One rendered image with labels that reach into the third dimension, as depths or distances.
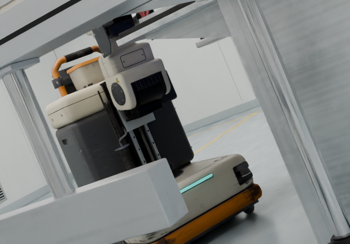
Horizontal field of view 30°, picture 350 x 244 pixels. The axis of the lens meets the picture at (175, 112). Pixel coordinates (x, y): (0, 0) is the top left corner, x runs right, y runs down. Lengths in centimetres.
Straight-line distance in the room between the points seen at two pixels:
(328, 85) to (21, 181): 674
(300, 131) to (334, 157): 26
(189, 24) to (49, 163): 91
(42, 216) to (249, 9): 73
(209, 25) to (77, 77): 111
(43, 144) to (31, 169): 713
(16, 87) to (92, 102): 159
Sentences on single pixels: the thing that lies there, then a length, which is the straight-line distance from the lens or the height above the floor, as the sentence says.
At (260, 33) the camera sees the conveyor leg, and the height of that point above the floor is 71.
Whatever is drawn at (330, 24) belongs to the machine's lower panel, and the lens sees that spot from 187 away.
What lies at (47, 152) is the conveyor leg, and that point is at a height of 65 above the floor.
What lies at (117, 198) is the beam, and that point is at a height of 51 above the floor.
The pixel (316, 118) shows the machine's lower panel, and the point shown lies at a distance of 193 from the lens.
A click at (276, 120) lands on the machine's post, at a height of 46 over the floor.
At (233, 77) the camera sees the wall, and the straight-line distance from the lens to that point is 817.
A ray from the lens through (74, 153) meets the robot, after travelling 301.
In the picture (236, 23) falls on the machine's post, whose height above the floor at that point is 77.
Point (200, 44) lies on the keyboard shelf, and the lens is 289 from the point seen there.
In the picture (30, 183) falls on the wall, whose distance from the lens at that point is 844.
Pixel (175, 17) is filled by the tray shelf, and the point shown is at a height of 86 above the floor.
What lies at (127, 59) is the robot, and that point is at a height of 84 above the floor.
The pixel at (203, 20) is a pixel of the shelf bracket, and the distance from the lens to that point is 211.
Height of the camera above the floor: 68
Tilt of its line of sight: 3 degrees down
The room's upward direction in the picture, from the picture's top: 23 degrees counter-clockwise
